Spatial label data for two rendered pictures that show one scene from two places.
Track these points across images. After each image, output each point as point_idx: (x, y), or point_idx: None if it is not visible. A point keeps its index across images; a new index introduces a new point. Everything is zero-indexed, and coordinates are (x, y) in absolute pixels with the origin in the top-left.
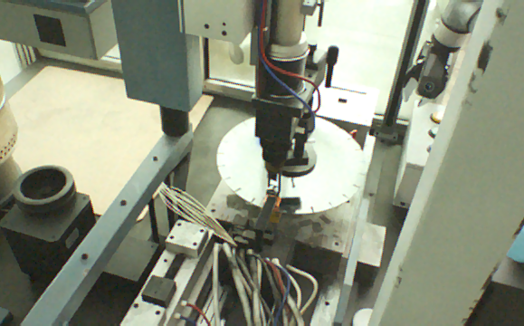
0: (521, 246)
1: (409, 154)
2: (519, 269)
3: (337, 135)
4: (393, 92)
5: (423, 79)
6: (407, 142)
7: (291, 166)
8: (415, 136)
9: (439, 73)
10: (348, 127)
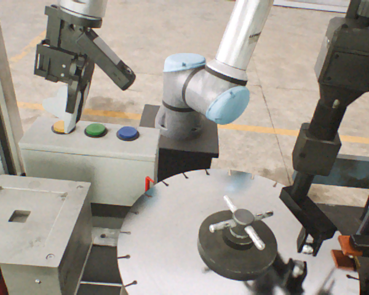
0: (245, 102)
1: (141, 153)
2: (200, 138)
3: (162, 195)
4: (4, 158)
5: (120, 67)
6: (103, 160)
7: (264, 235)
8: (104, 147)
9: (114, 54)
10: (83, 211)
